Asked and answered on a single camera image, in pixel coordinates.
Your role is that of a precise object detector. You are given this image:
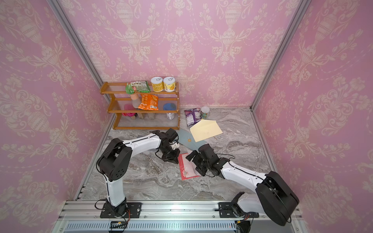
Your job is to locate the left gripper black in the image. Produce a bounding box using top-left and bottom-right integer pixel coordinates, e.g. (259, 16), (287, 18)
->
(160, 145), (181, 163)

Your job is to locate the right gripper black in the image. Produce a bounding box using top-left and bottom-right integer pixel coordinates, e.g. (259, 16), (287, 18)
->
(185, 150), (212, 176)

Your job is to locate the teal blue envelope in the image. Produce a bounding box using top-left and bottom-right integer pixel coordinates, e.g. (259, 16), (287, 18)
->
(176, 129), (207, 150)

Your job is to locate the cream envelope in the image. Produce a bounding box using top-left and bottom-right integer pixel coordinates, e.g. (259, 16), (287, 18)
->
(190, 119), (223, 142)

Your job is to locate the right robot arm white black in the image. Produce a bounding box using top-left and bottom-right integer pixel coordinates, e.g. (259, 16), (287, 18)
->
(186, 144), (300, 226)

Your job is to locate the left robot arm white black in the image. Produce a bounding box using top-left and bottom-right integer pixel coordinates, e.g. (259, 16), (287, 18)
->
(96, 128), (180, 220)

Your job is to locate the purple snack bag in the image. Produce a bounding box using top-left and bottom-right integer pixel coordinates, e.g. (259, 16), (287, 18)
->
(184, 108), (202, 126)

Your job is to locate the blue lid cup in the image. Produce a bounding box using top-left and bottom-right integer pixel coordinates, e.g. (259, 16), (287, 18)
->
(163, 103), (177, 120)

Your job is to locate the green instant noodle cup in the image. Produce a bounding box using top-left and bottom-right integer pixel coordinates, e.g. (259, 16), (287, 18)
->
(200, 106), (210, 119)

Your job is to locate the orange snack bag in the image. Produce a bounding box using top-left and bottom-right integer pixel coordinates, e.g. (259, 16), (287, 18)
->
(139, 94), (158, 111)

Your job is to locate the wooden three-tier shelf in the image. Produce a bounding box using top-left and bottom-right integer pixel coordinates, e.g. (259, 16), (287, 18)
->
(100, 82), (181, 131)

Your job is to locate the beige bottle on shelf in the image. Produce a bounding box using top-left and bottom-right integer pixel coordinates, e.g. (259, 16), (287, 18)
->
(130, 93), (142, 109)

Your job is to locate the pink item on shelf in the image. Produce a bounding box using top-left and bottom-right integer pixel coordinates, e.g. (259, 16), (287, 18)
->
(122, 104), (137, 117)

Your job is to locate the left yellow can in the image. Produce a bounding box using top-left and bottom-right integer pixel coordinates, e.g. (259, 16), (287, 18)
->
(151, 77), (164, 92)

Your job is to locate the yellow can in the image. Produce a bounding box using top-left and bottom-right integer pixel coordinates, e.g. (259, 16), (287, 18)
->
(151, 77), (164, 92)
(163, 77), (176, 92)

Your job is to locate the right yellow can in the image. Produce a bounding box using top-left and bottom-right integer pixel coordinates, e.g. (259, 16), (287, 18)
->
(163, 77), (176, 92)

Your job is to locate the green snack bag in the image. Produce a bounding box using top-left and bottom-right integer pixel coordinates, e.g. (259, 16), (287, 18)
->
(125, 81), (151, 95)

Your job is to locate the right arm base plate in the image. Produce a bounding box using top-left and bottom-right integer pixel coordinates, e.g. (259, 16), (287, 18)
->
(216, 202), (259, 220)

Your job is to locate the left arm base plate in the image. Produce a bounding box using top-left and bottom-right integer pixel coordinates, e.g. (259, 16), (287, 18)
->
(100, 202), (142, 219)

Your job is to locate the aluminium front rail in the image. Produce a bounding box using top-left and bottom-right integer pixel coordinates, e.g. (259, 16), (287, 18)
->
(58, 199), (304, 221)

